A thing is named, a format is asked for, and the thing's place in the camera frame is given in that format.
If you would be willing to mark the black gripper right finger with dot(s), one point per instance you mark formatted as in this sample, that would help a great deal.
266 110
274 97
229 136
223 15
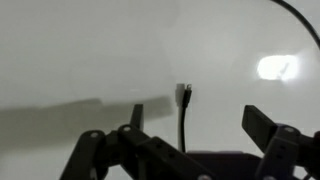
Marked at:
286 150

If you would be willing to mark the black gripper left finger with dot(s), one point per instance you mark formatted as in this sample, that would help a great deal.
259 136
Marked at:
100 156

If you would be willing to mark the white board sheet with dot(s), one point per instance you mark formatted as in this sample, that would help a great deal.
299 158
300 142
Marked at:
100 50

